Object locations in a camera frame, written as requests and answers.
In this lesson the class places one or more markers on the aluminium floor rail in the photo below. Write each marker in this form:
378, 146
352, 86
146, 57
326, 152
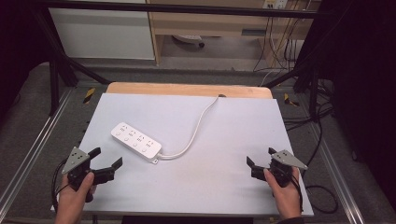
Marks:
34, 146
336, 178

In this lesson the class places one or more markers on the person's left hand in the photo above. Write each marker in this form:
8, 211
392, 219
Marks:
72, 200

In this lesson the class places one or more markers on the white wall socket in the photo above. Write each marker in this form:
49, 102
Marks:
274, 3

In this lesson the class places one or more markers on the white cabinet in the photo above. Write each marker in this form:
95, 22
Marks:
102, 34

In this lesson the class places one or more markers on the grey chair base foot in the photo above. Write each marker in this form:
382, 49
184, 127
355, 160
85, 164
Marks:
187, 38

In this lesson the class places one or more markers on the black metal crossbar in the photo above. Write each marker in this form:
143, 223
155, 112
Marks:
186, 9

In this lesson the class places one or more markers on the black metal stand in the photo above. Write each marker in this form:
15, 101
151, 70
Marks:
313, 90
54, 84

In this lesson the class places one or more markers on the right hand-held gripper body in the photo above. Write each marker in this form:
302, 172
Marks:
285, 160

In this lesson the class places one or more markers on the white table board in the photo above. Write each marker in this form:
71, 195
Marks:
218, 177

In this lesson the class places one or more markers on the white power strip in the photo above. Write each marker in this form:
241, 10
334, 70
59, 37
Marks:
135, 140

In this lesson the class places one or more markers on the person's right hand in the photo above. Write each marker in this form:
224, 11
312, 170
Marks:
284, 197

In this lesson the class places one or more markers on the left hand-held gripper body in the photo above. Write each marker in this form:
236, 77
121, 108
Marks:
76, 159

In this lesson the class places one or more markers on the wooden table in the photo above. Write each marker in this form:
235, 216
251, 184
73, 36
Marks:
186, 90

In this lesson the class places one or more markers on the wooden desk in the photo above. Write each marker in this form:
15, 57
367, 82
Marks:
202, 25

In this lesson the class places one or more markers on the person's dark clothing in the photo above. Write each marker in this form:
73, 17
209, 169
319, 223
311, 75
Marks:
186, 220

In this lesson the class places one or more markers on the black curtain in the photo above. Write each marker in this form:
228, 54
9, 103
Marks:
364, 77
18, 46

